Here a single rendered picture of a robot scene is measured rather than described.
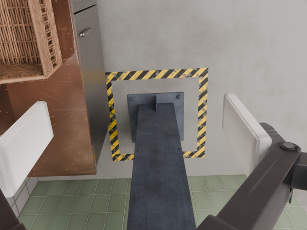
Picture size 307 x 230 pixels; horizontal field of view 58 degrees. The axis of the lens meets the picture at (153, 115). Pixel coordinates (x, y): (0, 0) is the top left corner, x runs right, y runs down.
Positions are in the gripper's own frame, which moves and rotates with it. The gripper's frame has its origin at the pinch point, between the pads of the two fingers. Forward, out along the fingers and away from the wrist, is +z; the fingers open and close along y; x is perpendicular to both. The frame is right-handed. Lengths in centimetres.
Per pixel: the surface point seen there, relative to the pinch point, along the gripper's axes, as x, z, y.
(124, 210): -105, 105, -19
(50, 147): -44, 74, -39
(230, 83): -41, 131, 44
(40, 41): -2, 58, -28
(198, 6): 1, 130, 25
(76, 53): -9, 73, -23
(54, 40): -4, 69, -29
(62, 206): -105, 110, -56
